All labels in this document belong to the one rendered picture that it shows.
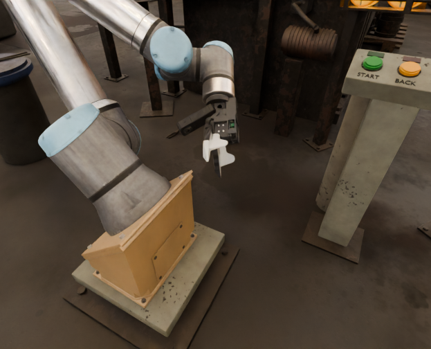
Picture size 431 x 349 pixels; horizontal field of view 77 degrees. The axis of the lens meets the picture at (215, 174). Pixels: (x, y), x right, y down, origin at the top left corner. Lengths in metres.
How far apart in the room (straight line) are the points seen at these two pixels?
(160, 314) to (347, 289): 0.57
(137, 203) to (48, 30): 0.50
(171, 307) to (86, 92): 0.60
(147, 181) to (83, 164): 0.14
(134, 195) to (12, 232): 0.73
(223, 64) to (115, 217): 0.48
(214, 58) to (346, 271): 0.78
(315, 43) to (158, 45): 0.83
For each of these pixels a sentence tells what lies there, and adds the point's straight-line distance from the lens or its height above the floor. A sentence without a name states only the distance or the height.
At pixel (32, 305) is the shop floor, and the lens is 1.05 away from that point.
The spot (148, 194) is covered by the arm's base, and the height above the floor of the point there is 0.40.
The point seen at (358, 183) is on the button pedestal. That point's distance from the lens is 0.89.
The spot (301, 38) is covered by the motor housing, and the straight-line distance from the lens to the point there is 1.36.
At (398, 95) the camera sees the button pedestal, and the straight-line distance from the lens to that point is 0.75.
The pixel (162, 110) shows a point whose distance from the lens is 1.79.
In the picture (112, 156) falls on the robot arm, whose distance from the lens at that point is 0.63.
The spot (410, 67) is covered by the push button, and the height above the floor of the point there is 0.61.
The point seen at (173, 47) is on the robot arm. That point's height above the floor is 0.64.
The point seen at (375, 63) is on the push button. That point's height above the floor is 0.61.
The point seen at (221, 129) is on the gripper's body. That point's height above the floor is 0.45.
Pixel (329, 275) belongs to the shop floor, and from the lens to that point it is 1.01.
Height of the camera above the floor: 0.82
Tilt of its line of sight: 41 degrees down
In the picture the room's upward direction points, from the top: straight up
